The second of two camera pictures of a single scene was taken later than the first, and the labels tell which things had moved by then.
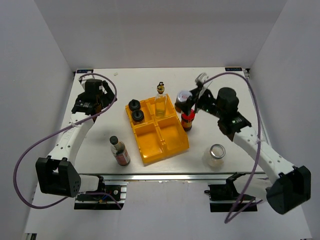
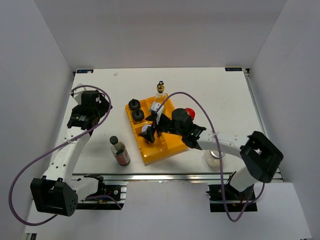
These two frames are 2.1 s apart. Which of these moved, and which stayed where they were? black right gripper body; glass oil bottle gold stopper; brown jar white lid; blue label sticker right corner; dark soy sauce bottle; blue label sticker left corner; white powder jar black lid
Moved: brown jar white lid; black right gripper body
Stayed: blue label sticker left corner; glass oil bottle gold stopper; blue label sticker right corner; dark soy sauce bottle; white powder jar black lid
